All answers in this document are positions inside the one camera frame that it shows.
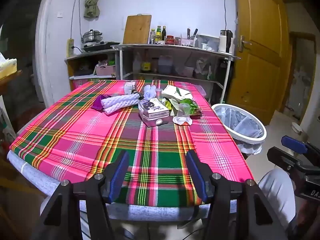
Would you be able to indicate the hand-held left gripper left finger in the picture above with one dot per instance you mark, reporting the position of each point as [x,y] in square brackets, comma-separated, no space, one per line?
[120,172]

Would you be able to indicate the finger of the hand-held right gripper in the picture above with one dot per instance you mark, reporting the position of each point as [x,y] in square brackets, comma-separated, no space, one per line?
[292,142]
[280,158]

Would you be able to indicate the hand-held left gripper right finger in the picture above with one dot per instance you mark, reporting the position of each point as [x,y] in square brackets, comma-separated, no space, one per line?
[197,177]

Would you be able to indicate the white round waste bin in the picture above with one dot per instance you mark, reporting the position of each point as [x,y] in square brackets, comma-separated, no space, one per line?
[250,140]

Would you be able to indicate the purple white carton box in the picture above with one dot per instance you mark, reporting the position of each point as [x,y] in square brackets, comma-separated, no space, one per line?
[152,115]

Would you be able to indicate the tall clear plastic cup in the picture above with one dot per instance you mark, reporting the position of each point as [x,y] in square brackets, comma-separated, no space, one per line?
[182,112]

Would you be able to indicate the large white foam net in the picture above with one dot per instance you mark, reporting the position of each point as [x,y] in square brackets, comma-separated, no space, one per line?
[117,103]

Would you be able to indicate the green wrapper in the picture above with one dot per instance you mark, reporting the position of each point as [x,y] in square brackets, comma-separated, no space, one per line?
[192,106]

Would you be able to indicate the purple plastic wrapper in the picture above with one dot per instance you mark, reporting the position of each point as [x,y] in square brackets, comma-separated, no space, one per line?
[97,103]

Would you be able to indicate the dark shiny wrapper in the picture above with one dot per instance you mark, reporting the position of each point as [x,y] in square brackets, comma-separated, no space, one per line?
[140,96]

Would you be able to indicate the small drink carton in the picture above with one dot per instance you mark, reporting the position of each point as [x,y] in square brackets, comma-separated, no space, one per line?
[129,88]

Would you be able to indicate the small clear plastic cup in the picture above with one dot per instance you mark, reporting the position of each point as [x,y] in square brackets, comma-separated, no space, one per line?
[158,92]

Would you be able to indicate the white floor bowl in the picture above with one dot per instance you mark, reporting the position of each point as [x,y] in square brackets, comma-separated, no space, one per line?
[297,127]

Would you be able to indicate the pink green plaid tablecloth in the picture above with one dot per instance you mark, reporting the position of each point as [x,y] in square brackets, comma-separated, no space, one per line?
[75,135]

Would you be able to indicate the pink lid storage box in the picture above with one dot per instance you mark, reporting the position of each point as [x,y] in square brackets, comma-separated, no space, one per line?
[200,90]

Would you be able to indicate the yellow wooden door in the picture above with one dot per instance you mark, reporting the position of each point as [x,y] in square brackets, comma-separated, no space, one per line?
[260,55]

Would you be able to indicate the pink printed package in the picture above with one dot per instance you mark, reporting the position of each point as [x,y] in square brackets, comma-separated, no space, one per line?
[81,83]

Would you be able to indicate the pink plastic basket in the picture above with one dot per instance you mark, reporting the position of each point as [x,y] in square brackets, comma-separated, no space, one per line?
[106,71]

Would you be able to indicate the bundle of plastic bags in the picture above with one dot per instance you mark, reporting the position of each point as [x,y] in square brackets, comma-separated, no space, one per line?
[203,68]

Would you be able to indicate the large clear plastic bottle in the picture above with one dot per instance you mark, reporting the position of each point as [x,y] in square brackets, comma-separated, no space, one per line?
[136,63]

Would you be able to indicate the yellow label oil bottle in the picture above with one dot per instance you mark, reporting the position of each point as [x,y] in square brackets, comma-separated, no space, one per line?
[145,65]

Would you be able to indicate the dark lidded jar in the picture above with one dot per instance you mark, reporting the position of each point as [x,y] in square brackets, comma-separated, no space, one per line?
[155,65]

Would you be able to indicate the small wooden cabinet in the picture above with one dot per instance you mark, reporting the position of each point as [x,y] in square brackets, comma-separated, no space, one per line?
[75,67]

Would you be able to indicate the dark liquid plastic jug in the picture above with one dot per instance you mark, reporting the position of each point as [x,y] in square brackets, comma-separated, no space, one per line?
[165,65]

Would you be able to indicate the white electric kettle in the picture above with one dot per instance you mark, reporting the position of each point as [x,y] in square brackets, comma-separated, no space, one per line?
[225,42]

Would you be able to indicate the black induction cooker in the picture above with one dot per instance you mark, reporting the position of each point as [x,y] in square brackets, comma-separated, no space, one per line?
[100,45]

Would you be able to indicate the clear plastic storage container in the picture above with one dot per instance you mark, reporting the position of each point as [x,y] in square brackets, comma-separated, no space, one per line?
[212,40]

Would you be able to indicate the small white cup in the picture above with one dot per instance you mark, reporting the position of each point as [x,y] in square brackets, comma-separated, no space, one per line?
[204,46]

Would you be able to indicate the grey metal shelf unit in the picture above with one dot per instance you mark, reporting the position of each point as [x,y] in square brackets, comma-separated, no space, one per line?
[175,48]

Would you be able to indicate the yellow power strip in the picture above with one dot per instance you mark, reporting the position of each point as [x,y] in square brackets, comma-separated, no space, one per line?
[70,47]

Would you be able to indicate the pink knife holder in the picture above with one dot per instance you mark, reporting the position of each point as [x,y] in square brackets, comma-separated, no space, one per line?
[186,43]

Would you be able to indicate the brown glass jar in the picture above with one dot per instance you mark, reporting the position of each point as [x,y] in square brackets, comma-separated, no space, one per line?
[177,41]

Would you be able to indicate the steel cooking pot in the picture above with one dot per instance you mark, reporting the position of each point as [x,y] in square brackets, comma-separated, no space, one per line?
[92,37]

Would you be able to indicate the clear seasoning bottle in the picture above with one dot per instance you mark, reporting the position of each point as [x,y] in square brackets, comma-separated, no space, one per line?
[152,37]

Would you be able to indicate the red sauce jar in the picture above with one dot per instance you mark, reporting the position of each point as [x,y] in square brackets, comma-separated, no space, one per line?
[170,40]

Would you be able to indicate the yellow green sauce bottle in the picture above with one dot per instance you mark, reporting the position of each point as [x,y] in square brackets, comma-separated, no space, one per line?
[158,36]

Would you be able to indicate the wooden cutting board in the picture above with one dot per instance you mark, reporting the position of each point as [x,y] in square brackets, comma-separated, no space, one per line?
[137,30]

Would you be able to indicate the dark glass sauce bottle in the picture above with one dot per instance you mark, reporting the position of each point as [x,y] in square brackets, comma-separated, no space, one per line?
[164,33]

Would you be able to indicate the yellow tissue box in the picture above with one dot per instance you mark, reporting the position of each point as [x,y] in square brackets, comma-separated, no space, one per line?
[8,67]

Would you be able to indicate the white wall switch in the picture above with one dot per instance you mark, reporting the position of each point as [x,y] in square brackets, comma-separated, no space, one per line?
[59,14]

